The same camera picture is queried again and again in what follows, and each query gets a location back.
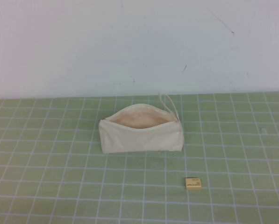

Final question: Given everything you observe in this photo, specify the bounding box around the small yellow eraser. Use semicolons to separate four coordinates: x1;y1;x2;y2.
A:
185;177;203;190

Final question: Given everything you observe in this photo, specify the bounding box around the white fabric pencil case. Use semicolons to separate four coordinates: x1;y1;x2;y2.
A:
98;93;185;154

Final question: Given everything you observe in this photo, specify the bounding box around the green grid cutting mat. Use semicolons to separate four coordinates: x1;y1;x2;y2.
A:
0;92;279;224

